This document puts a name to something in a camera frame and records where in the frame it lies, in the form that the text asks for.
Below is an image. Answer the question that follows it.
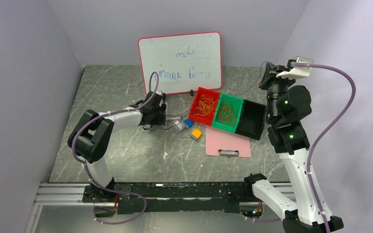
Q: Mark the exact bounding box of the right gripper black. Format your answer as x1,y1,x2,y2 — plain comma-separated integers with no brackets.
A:
258,62,297,121

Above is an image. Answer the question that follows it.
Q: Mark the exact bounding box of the black plastic bin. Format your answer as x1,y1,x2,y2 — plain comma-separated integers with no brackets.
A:
235,100,267,140

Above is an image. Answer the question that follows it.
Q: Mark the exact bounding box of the green plastic bin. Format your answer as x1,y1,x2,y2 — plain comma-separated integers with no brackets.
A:
211,93,244,133

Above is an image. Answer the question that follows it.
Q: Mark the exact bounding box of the yellow cable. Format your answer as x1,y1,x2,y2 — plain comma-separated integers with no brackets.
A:
193,94,218,118
194,93,218,117

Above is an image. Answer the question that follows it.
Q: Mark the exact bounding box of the red plastic bin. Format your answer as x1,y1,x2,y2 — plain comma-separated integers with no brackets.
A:
188,87,221,126

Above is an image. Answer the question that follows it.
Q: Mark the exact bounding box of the orange cable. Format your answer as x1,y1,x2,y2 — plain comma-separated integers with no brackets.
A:
218,101,238,127

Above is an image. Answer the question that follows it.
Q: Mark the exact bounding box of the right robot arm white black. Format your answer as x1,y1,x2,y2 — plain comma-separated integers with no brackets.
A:
242,62,344,233

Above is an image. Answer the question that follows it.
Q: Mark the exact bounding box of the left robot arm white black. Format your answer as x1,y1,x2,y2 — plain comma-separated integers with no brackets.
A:
68,91,167,202

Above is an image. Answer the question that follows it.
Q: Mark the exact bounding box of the clear tape roll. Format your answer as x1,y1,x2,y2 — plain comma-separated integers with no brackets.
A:
172,120,187,133

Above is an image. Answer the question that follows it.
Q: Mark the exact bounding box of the blue eraser block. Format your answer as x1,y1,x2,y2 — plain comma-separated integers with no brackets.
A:
184,119,194,128

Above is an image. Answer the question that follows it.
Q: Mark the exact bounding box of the yellow eraser block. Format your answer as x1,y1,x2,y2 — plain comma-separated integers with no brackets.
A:
189,129,203,141

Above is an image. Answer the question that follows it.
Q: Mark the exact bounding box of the pink clipboard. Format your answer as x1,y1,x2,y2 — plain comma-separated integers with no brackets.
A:
205,126,252,158

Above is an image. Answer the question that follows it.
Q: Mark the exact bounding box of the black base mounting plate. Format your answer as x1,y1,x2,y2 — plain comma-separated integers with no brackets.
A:
82,182,259,215

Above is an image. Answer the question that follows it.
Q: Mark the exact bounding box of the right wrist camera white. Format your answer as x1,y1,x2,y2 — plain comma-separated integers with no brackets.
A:
276,56,314,80

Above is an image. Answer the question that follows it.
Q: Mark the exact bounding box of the whiteboard with pink frame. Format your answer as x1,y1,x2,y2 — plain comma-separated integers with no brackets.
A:
138,31,222,94

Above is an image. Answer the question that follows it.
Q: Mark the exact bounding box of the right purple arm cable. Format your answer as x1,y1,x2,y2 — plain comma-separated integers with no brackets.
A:
244,63,356,233

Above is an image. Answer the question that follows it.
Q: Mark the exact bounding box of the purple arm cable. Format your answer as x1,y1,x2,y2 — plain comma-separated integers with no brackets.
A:
71,71,148,225
244,63,356,233

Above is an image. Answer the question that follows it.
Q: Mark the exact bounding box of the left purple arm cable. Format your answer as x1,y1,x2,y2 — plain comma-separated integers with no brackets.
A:
71,71,148,225

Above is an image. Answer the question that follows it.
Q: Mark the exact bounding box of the aluminium rail frame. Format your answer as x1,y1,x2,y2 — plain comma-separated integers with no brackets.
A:
24,183,327,233

